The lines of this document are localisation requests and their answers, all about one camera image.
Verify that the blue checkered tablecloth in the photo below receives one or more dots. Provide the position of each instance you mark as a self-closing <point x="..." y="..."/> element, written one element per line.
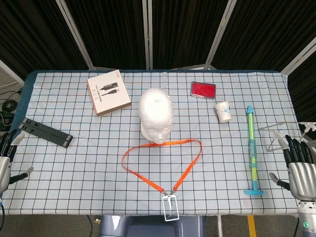
<point x="98" y="172"/>

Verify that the black power adapter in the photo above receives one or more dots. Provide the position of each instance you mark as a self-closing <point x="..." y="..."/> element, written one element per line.
<point x="5" y="123"/>

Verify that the white plastic stand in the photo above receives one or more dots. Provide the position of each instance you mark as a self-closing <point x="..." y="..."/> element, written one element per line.
<point x="309" y="127"/>

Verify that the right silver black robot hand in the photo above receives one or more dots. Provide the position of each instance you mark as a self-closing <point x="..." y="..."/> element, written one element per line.
<point x="302" y="177"/>

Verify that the white clear badge holder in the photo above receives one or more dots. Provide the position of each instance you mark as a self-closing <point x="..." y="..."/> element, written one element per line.
<point x="170" y="197"/>

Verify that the green blue toy water pump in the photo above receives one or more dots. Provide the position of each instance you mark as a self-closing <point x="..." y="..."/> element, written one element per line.
<point x="251" y="128"/>

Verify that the black folding stand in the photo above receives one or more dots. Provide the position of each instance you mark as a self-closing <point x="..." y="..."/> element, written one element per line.
<point x="44" y="132"/>

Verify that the black screen panel white frame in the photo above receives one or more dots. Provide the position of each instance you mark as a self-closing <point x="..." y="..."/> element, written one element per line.
<point x="111" y="32"/>
<point x="29" y="32"/>
<point x="306" y="86"/>
<point x="185" y="32"/>
<point x="266" y="32"/>

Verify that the yellow floor tape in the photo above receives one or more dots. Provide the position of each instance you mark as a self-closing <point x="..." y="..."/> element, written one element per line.
<point x="251" y="225"/>

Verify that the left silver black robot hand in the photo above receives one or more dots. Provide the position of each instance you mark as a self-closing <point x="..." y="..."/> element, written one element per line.
<point x="3" y="168"/>

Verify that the white foam mannequin head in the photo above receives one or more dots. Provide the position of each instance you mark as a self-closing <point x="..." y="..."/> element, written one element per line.
<point x="155" y="111"/>

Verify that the white table leg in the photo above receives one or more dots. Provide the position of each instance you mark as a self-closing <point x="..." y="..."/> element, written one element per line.
<point x="219" y="225"/>

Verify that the white paper cup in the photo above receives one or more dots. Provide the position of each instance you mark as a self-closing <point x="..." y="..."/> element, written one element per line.
<point x="224" y="113"/>

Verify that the red ink pad case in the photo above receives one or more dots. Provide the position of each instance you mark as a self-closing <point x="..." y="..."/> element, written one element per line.
<point x="203" y="90"/>

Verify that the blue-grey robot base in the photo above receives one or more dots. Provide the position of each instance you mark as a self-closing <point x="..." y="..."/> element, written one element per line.
<point x="148" y="228"/>

